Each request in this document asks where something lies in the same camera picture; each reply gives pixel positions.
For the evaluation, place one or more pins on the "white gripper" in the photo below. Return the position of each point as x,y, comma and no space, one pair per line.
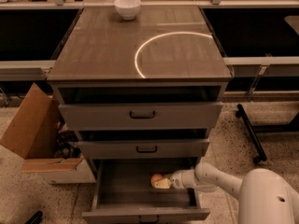
177,181

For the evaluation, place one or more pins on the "orange fruit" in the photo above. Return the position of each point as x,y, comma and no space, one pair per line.
154,178

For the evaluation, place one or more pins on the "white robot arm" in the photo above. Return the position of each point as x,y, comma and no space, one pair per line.
264,197

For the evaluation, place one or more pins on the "grey middle drawer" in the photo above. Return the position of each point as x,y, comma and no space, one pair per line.
143,149

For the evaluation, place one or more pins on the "grey drawer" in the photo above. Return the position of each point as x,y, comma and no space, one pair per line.
170,116
124,194
143,149

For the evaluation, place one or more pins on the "grey bottom drawer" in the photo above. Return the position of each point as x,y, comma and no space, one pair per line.
124,194

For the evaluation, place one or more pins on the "grey top drawer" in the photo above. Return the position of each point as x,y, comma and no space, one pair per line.
170,116

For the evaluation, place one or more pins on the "grey drawer cabinet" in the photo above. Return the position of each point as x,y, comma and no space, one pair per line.
165,55

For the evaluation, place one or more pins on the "black object on floor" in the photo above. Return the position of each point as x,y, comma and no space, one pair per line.
35,218

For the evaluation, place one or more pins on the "brown cardboard box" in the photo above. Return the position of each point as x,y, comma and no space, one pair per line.
32,134

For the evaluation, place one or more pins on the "black wheeled stand base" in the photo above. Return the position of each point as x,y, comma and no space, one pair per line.
253,130

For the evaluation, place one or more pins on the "white ceramic bowl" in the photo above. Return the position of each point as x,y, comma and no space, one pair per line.
127,9

